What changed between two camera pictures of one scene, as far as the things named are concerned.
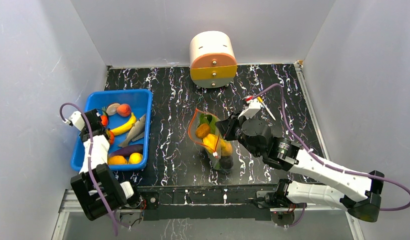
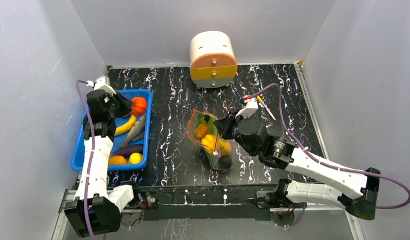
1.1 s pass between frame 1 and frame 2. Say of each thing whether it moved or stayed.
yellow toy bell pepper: stayed
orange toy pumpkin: moved
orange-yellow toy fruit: stayed
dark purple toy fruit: stayed
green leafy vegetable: stayed
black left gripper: moved
